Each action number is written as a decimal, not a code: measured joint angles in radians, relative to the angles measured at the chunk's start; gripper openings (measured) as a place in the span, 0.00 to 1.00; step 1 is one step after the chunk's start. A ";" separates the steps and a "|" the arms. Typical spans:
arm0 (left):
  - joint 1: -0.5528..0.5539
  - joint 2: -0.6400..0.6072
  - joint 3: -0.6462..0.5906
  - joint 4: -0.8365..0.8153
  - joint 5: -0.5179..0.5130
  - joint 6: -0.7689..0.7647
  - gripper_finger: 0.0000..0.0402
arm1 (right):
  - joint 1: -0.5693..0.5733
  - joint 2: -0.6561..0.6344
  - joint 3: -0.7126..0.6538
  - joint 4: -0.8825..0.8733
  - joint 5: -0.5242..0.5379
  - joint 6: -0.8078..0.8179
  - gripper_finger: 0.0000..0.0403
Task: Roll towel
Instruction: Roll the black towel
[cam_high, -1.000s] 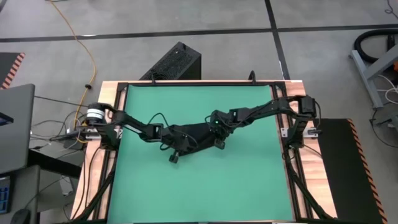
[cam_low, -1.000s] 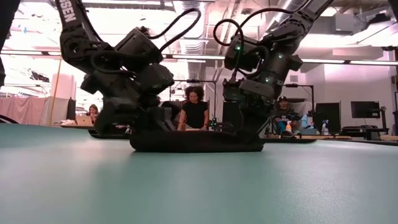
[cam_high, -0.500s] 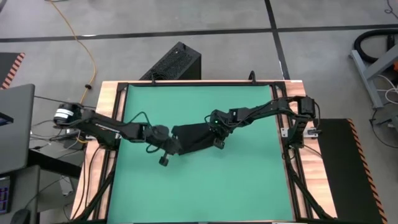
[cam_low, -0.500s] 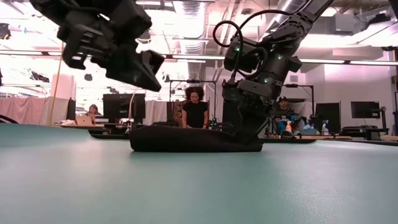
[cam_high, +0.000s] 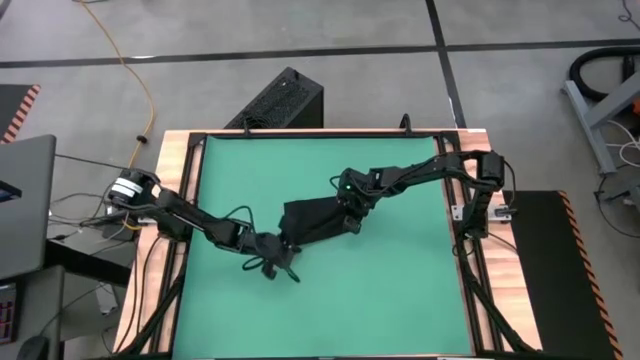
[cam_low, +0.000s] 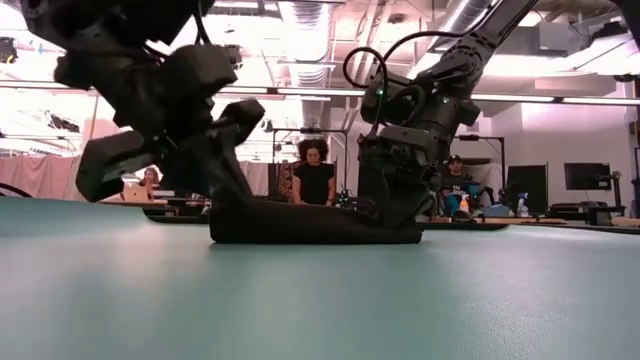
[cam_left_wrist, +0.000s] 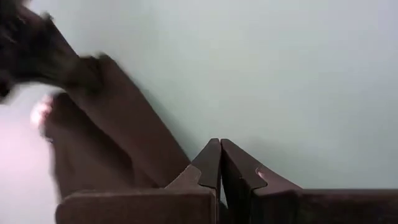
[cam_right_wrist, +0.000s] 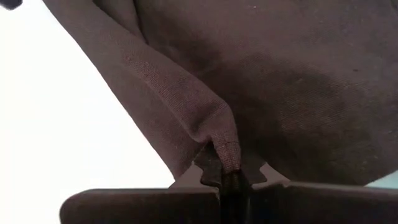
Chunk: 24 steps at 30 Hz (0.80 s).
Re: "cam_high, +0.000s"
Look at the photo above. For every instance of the black side table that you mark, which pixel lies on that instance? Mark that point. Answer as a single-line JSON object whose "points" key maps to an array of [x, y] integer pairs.
{"points": [[85, 265]]}

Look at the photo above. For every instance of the black hazard-striped floor mat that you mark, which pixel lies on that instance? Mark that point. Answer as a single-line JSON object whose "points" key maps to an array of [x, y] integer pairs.
{"points": [[12, 107], [550, 275]]}

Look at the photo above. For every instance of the grey metal stand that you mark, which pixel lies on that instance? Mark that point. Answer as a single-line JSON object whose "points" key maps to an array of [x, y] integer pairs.
{"points": [[592, 135]]}

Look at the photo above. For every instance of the black computer tower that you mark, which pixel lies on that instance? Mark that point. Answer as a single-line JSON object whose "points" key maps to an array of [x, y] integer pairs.
{"points": [[285, 100]]}

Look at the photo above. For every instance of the small black device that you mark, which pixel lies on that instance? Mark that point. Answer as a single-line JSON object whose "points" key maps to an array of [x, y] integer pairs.
{"points": [[10, 192]]}

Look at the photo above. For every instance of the black towel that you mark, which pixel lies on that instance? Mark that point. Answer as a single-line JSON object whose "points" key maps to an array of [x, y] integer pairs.
{"points": [[315, 220]]}

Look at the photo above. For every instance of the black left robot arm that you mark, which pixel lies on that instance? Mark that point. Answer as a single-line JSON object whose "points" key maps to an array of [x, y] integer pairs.
{"points": [[190, 215]]}

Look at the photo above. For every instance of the black computer mouse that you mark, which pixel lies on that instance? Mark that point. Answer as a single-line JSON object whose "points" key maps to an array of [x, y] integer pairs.
{"points": [[32, 349]]}

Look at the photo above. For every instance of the orange object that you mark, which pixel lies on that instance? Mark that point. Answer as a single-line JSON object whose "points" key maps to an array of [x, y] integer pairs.
{"points": [[636, 106]]}

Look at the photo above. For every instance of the black table clamp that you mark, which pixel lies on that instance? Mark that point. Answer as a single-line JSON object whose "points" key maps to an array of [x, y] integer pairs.
{"points": [[406, 122]]}

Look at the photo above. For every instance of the grey laptop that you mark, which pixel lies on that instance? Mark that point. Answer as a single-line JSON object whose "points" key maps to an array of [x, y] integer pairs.
{"points": [[25, 220]]}

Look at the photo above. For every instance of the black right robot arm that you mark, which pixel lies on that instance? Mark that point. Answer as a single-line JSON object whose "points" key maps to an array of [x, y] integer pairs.
{"points": [[430, 167]]}

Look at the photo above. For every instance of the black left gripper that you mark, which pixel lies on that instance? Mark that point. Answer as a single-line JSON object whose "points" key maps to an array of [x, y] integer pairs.
{"points": [[270, 249]]}

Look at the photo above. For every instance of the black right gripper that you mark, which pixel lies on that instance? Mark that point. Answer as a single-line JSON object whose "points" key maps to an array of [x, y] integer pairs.
{"points": [[360, 187]]}

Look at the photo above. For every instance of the grey desk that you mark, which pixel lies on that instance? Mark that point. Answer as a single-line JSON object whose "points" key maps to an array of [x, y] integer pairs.
{"points": [[45, 310]]}

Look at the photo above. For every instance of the green table mat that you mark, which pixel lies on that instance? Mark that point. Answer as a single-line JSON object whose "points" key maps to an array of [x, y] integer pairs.
{"points": [[375, 300]]}

